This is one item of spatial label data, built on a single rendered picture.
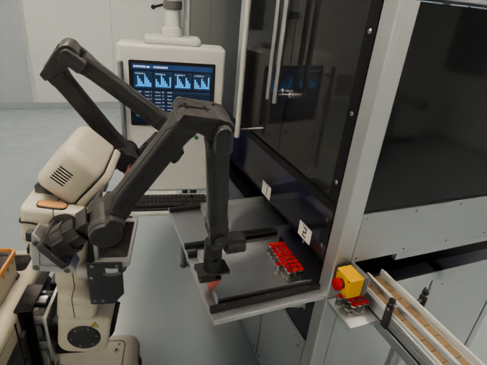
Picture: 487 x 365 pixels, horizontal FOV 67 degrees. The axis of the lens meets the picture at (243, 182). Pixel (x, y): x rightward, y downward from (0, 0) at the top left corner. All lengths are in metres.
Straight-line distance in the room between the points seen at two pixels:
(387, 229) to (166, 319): 1.54
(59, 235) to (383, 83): 0.88
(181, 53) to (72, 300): 1.14
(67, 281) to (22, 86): 5.38
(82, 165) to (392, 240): 1.00
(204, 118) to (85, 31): 5.62
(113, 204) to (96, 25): 5.53
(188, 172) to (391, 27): 1.31
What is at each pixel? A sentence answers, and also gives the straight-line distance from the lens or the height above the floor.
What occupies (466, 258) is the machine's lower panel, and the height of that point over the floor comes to 0.88.
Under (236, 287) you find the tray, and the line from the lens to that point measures 1.31.
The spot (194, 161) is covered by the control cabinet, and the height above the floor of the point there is 0.98.
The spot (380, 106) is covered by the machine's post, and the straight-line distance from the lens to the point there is 1.06.
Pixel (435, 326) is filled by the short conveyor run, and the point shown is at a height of 0.95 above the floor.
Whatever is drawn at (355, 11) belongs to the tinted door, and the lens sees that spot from 1.16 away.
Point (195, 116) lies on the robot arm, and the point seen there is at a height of 1.54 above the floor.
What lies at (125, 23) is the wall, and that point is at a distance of 6.36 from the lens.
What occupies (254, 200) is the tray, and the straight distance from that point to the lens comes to 1.80.
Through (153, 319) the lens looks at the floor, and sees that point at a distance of 2.43.
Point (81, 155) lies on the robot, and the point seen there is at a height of 1.37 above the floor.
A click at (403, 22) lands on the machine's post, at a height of 1.75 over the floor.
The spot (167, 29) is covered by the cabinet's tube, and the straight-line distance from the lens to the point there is 1.86.
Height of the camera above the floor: 1.76
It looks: 26 degrees down
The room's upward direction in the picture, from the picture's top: 6 degrees clockwise
